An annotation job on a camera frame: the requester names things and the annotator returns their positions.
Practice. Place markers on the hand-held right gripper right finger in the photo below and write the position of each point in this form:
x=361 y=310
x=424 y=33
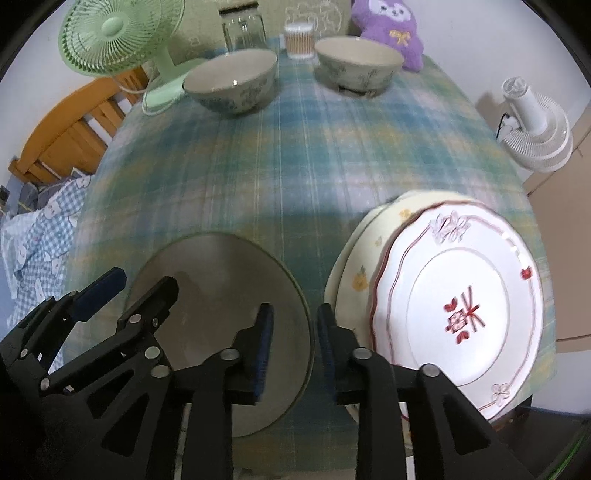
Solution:
x=325 y=350

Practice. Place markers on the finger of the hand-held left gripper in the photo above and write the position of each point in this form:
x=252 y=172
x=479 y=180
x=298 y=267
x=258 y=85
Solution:
x=152 y=304
x=99 y=295

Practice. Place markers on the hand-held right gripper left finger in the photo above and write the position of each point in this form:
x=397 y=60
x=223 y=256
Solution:
x=264 y=350

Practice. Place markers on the beige bowl with leaf print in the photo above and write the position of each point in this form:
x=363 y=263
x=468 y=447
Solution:
x=231 y=69
x=355 y=55
x=207 y=277

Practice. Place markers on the yellow floral plate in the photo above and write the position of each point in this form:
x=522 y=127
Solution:
x=330 y=288
x=360 y=279

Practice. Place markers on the white plate with red print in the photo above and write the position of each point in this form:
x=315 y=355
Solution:
x=461 y=277

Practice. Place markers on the blue checkered blanket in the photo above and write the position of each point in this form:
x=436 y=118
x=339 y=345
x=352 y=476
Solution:
x=41 y=230

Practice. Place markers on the wooden chair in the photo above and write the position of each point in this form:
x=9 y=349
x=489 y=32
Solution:
x=64 y=124

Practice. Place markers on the green desk fan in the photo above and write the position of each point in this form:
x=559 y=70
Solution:
x=111 y=27

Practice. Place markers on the beige door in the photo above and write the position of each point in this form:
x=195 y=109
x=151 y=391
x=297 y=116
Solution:
x=568 y=207

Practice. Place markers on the glass jar with dark lid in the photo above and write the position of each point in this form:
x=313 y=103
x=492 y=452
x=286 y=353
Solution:
x=244 y=32

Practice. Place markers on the clear cotton swab container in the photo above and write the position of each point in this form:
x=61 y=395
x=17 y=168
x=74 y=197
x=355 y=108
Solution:
x=300 y=44

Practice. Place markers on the white fan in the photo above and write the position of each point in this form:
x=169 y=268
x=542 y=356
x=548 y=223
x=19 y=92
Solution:
x=540 y=134

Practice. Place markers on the purple plush bunny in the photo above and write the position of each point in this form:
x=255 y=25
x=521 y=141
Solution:
x=392 y=27

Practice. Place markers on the green printed board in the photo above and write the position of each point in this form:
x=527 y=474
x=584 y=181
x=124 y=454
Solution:
x=332 y=18

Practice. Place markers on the wall outlet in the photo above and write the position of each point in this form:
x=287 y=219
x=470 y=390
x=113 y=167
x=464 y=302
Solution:
x=3 y=194

